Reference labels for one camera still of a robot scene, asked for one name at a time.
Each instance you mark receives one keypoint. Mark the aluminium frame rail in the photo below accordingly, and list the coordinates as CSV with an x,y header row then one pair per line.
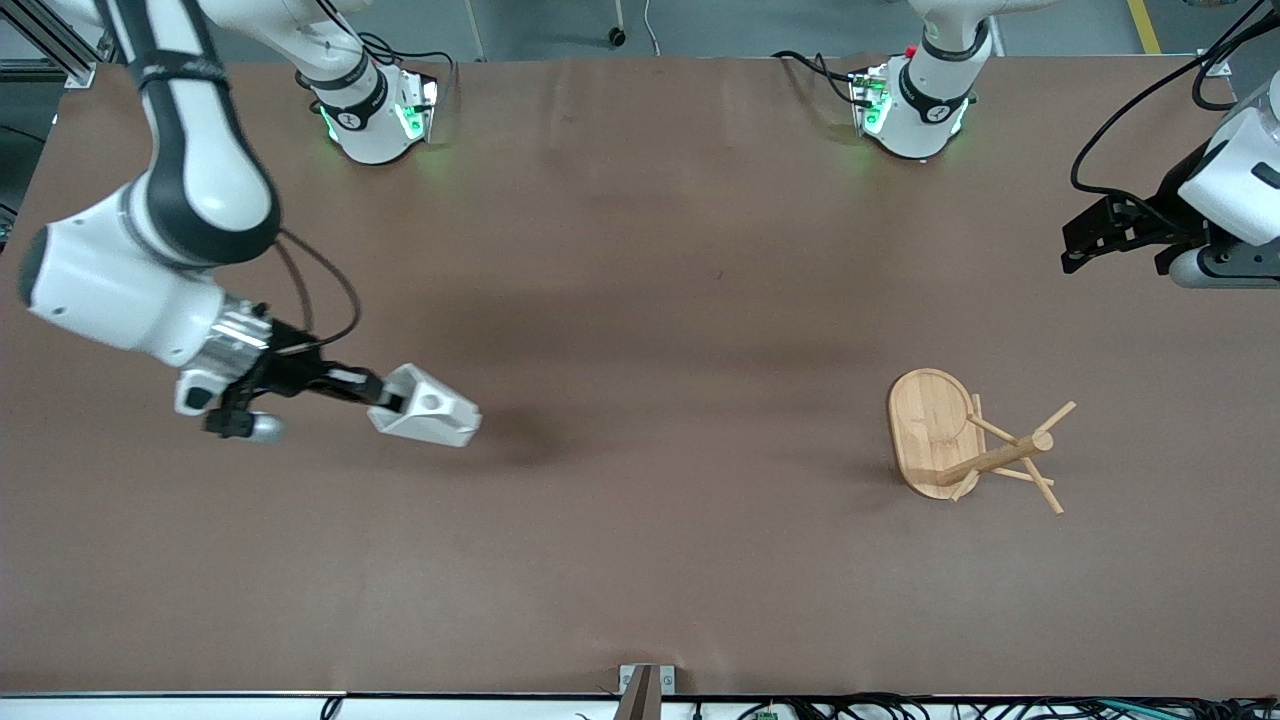
x,y
50,45

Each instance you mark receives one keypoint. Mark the white angular cup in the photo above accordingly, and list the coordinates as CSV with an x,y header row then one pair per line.
x,y
440,415

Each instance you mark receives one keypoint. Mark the metal table edge bracket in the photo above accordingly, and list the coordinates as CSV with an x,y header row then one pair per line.
x,y
645,690

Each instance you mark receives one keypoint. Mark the wooden cup rack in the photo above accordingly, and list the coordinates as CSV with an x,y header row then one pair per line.
x,y
925,425

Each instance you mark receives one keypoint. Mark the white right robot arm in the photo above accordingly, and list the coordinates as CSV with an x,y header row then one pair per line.
x,y
200,150

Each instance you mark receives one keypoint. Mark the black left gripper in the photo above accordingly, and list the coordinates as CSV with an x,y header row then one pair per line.
x,y
1163,220

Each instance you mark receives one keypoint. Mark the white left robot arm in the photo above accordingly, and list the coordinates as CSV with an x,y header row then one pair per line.
x,y
925,100

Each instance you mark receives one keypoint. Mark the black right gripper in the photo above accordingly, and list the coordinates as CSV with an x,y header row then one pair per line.
x,y
285,371

